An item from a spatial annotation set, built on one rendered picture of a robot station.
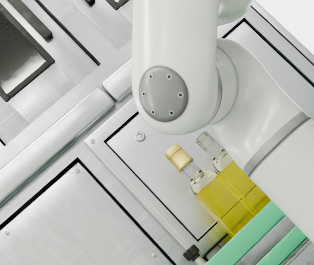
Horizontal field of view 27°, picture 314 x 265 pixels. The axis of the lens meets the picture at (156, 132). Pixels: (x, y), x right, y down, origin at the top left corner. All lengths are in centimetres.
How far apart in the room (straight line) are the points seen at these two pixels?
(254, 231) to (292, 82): 46
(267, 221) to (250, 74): 38
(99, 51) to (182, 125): 81
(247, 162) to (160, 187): 63
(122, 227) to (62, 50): 42
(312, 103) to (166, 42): 80
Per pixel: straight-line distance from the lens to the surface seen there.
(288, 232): 108
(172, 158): 121
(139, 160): 135
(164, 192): 133
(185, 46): 65
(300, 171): 70
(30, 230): 138
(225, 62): 71
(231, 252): 106
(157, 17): 66
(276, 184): 71
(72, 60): 148
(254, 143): 71
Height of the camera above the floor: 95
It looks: 12 degrees up
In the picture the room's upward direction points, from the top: 44 degrees counter-clockwise
